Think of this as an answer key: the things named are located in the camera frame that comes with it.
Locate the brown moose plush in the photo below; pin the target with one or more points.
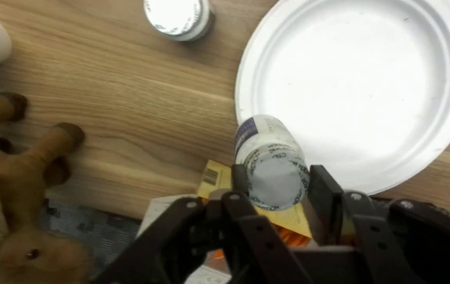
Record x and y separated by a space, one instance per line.
15 173

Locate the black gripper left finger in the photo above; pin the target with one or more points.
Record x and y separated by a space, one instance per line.
194 246

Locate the clear white-lid pill bottle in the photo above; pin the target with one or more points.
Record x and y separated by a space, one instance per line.
274 167
178 17

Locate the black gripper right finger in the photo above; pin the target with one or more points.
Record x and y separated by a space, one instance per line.
403 246

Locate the white paper plate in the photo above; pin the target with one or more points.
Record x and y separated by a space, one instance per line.
361 83

